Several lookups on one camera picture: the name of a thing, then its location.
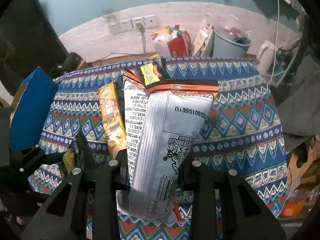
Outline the fries picture snack bag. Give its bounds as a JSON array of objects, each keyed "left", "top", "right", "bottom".
[{"left": 117, "top": 70, "right": 219, "bottom": 223}]

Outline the gold snack pack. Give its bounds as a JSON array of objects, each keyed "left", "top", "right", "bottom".
[{"left": 98, "top": 82, "right": 126, "bottom": 159}]

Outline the black yellow snack bag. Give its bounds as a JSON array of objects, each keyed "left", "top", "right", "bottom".
[{"left": 139, "top": 59, "right": 168, "bottom": 85}]

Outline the patterned blue tablecloth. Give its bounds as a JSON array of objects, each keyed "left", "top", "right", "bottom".
[{"left": 39, "top": 57, "right": 287, "bottom": 217}]

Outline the blue cardboard box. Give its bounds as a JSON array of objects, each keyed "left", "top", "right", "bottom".
[{"left": 9, "top": 67, "right": 58, "bottom": 152}]

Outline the black roller device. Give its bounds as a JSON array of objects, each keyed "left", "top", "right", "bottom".
[{"left": 57, "top": 52, "right": 83, "bottom": 73}]

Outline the light blue waste bin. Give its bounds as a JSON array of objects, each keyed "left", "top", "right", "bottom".
[{"left": 213, "top": 28, "right": 252, "bottom": 58}]

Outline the red white shopping bag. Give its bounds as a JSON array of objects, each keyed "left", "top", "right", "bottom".
[{"left": 150, "top": 25, "right": 191, "bottom": 58}]

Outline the white kettle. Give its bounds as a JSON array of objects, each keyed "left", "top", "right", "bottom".
[{"left": 256, "top": 40, "right": 278, "bottom": 75}]

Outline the grey power cable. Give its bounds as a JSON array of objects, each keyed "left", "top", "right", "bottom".
[{"left": 135, "top": 23, "right": 148, "bottom": 55}]

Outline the white wall outlet strip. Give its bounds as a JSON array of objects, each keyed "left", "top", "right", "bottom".
[{"left": 107, "top": 15, "right": 159, "bottom": 34}]

